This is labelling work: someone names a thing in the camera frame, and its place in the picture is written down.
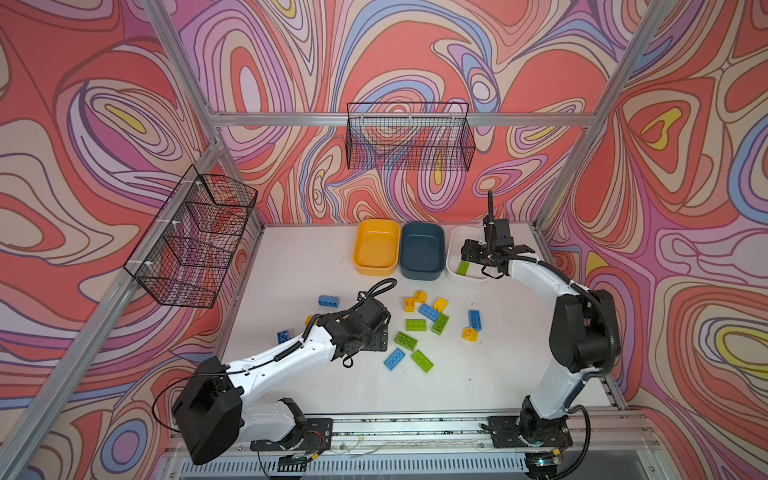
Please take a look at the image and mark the green lego brick lowest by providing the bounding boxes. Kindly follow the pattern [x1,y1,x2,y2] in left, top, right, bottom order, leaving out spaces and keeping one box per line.
[411,350,434,373]

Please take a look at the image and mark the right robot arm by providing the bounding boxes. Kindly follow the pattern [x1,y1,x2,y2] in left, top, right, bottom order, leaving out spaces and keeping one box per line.
[460,192,621,442]

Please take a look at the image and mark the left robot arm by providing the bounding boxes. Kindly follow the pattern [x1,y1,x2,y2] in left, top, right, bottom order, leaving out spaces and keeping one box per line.
[171,293,391,465]

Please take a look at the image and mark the white plastic bin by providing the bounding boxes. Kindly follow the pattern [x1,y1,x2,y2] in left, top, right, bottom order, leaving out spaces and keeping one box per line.
[445,226,490,284]

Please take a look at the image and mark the dark teal plastic bin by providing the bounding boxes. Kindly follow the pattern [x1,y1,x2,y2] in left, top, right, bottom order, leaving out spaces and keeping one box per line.
[399,222,446,281]

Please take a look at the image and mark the yellow lego cube right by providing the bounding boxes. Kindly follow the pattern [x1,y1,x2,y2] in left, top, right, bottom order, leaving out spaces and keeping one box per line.
[432,297,448,314]

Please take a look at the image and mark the small blue lego brick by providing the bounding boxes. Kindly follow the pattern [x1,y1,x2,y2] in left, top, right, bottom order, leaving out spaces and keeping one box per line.
[277,330,291,344]

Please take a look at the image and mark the yellow plastic bin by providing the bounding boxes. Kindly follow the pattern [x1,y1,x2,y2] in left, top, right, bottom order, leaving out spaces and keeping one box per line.
[353,219,400,277]

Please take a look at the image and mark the yellow lego brick right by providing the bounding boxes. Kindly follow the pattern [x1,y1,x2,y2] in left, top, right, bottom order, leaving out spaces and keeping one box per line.
[461,327,478,342]

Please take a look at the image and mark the black wire basket back wall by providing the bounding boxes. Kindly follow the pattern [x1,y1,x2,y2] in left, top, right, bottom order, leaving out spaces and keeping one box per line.
[345,100,476,172]

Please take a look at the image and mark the black wire basket wall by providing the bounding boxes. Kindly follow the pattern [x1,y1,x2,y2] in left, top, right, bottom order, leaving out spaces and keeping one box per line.
[123,166,258,309]
[345,100,476,172]

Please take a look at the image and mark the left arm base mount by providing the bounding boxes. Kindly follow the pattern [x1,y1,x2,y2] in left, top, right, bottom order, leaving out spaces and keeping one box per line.
[250,417,334,455]

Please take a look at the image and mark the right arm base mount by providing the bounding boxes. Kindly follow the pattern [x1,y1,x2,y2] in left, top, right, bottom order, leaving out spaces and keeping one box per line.
[480,412,573,450]

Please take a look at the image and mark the black wire basket left wall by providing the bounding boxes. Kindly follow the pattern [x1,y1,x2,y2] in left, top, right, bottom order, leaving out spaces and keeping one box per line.
[123,166,258,309]

